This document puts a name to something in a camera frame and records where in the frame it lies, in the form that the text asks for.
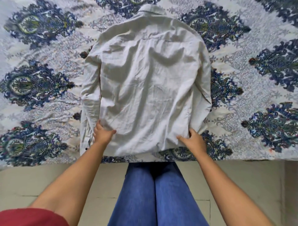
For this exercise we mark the person's left hand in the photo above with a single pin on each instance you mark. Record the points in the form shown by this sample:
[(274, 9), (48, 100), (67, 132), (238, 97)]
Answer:
[(102, 136)]

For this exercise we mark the person's right forearm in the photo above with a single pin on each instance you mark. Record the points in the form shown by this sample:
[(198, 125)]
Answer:
[(228, 191)]

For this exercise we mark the white long-sleeved shirt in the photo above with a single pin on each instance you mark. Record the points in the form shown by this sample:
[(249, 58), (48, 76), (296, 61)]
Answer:
[(149, 81)]

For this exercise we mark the blue jeans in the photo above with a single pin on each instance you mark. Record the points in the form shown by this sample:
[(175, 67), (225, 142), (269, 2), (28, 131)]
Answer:
[(139, 198)]

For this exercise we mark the person's right hand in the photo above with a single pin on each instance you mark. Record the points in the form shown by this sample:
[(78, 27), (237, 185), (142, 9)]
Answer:
[(195, 145)]

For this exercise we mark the bed with blue patterned sheet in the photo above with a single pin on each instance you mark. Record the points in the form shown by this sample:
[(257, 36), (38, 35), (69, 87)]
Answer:
[(244, 111)]

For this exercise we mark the person's left forearm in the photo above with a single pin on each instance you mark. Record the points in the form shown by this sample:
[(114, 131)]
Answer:
[(69, 186)]

